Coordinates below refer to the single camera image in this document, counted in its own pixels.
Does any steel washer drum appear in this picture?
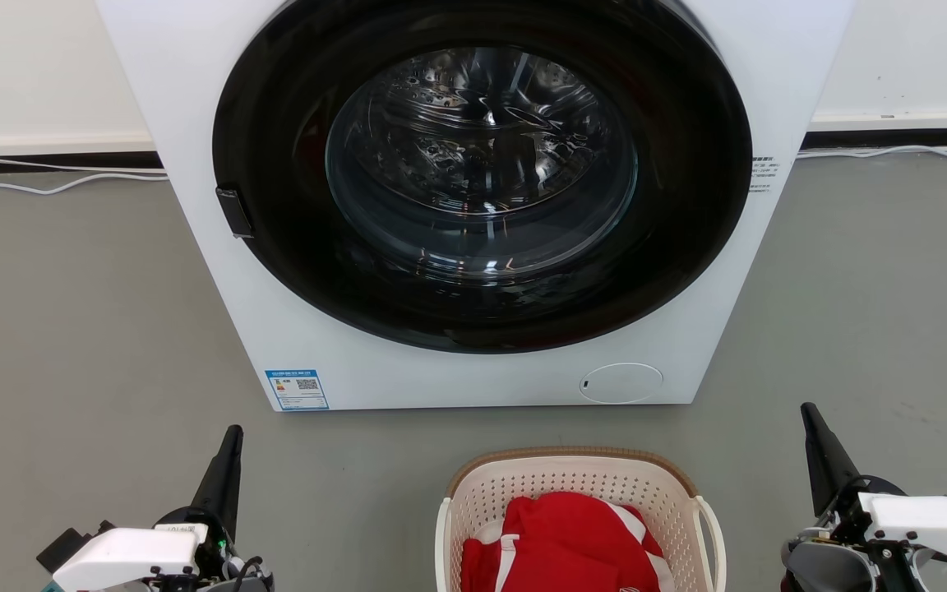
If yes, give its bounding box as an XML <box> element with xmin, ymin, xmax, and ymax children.
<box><xmin>326</xmin><ymin>47</ymin><xmax>639</xmax><ymax>284</ymax></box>

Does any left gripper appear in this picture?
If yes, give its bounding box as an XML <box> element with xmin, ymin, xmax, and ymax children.
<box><xmin>155</xmin><ymin>425</ymin><xmax>244</xmax><ymax>578</ymax></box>

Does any black round washer door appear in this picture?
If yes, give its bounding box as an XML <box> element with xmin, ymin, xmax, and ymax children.
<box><xmin>212</xmin><ymin>0</ymin><xmax>754</xmax><ymax>354</ymax></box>

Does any blue energy label sticker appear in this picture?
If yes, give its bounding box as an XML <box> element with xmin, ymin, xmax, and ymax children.
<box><xmin>265</xmin><ymin>369</ymin><xmax>330</xmax><ymax>411</ymax></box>

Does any cream perforated laundry basket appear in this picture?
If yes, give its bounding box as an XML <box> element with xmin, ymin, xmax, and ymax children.
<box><xmin>434</xmin><ymin>446</ymin><xmax>727</xmax><ymax>592</ymax></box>

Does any black left camera cable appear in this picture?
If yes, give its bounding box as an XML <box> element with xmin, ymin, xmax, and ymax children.
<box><xmin>227</xmin><ymin>556</ymin><xmax>267</xmax><ymax>591</ymax></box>

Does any round white filter cover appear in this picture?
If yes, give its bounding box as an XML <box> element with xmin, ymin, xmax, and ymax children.
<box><xmin>579</xmin><ymin>363</ymin><xmax>664</xmax><ymax>405</ymax></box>

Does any small black text sticker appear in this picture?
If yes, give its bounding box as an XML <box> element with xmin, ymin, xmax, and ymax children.
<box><xmin>749</xmin><ymin>156</ymin><xmax>780</xmax><ymax>194</ymax></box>

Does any white front-load washing machine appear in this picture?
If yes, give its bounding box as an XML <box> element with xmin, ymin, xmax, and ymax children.
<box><xmin>95</xmin><ymin>0</ymin><xmax>857</xmax><ymax>412</ymax></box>

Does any red garment with white stripes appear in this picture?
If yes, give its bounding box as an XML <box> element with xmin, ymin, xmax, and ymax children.
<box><xmin>461</xmin><ymin>492</ymin><xmax>665</xmax><ymax>592</ymax></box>

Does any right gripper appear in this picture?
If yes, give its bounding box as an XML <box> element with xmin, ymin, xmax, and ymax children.
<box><xmin>801</xmin><ymin>402</ymin><xmax>907</xmax><ymax>570</ymax></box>

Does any black washer door handle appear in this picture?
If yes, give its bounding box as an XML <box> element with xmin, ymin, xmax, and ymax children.
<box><xmin>215</xmin><ymin>187</ymin><xmax>254</xmax><ymax>239</ymax></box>

